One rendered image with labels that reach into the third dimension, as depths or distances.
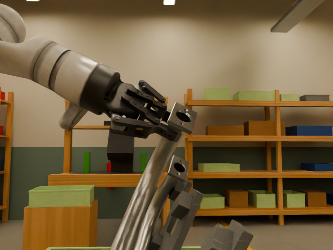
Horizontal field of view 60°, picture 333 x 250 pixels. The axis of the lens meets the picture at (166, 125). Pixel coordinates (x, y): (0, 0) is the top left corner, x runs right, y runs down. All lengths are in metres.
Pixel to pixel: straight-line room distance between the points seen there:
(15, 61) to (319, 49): 6.15
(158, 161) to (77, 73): 0.19
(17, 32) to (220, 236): 0.41
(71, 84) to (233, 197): 4.61
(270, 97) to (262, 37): 1.39
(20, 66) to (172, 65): 5.04
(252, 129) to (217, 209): 1.43
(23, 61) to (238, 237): 0.37
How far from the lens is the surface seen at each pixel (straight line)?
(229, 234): 0.33
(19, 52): 0.47
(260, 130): 5.06
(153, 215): 0.68
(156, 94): 0.49
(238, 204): 4.99
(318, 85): 6.23
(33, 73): 0.47
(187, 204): 0.49
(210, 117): 5.37
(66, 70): 0.45
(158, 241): 0.66
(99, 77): 0.44
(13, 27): 0.52
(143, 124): 0.42
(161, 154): 0.48
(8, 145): 5.61
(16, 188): 5.76
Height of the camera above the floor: 1.21
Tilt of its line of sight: 5 degrees up
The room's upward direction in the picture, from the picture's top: straight up
